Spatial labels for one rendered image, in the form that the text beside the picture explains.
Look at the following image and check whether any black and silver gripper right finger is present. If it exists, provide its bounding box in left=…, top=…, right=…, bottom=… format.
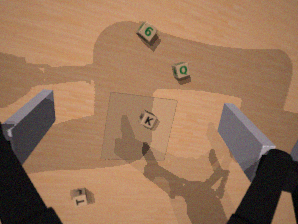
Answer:
left=217, top=103, right=298, bottom=224

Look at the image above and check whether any beige wooden block with green number 9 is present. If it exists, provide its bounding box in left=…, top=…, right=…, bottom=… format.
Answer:
left=136, top=21, right=158, bottom=42

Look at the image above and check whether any tan flat mat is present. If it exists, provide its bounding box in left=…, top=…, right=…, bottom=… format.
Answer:
left=101, top=92, right=177, bottom=161

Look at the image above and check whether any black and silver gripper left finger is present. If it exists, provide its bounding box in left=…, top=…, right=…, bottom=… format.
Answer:
left=0, top=89, right=63, bottom=224

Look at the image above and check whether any wooden block with letter k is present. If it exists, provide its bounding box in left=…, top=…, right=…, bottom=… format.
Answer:
left=138, top=109, right=157, bottom=128

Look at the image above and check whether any tan block with black letter t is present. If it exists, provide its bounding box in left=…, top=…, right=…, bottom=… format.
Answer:
left=73, top=188, right=88, bottom=208

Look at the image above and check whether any wooden block with green letters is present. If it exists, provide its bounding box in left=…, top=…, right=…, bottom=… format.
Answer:
left=171, top=61, right=190, bottom=79

